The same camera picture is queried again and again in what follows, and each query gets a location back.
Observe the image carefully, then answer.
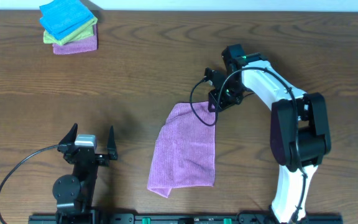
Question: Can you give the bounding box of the black left camera cable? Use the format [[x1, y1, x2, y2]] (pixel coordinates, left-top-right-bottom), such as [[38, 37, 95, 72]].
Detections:
[[0, 144, 60, 224]]

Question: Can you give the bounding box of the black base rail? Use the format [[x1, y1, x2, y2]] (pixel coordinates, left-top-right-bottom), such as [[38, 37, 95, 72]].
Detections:
[[28, 212, 344, 224]]

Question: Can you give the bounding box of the folded blue cloth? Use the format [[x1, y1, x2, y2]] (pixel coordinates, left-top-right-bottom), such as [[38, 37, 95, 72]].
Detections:
[[39, 0, 98, 40]]

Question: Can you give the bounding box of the folded purple cloth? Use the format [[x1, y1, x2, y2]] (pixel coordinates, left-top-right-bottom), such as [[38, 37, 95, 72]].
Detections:
[[52, 24, 98, 55]]

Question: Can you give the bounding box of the folded green cloth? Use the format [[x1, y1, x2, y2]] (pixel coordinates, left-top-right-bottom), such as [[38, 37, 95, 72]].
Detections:
[[43, 17, 98, 46]]

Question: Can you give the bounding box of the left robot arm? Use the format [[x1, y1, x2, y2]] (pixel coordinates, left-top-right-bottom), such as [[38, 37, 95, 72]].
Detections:
[[52, 124, 117, 224]]

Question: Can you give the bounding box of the purple microfiber cloth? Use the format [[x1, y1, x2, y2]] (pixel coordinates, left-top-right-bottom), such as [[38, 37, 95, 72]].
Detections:
[[147, 101, 216, 198]]

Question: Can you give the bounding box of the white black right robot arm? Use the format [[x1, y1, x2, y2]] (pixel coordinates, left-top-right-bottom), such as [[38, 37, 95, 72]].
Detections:
[[203, 44, 331, 223]]

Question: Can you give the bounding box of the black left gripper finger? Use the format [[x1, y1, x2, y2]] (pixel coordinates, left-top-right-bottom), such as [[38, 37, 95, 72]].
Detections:
[[59, 123, 78, 146], [106, 126, 118, 160]]

